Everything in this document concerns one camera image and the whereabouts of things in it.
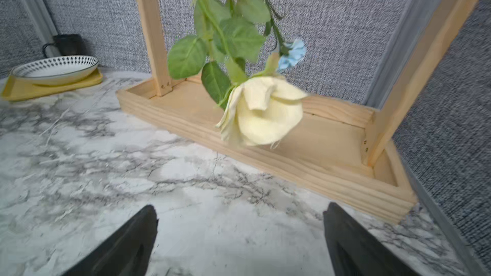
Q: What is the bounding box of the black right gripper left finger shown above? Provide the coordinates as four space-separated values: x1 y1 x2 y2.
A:
63 205 159 275

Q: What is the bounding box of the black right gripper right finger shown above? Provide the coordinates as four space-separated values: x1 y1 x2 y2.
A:
323 202 418 275

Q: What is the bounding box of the cream white rose stem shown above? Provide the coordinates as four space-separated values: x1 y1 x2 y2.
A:
168 0 307 146

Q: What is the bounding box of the blue carnation stem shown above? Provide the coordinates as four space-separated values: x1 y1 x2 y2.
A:
247 0 308 72

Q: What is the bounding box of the wooden clothes rack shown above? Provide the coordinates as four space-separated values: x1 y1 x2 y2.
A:
116 0 478 224

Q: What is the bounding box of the white striped rim bowl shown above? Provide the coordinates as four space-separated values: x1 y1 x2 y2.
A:
11 55 99 86

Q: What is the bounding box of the yellow tray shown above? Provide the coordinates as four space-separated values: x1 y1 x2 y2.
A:
1 69 104 102

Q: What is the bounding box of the black mug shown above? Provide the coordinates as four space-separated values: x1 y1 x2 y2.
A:
42 34 88 58

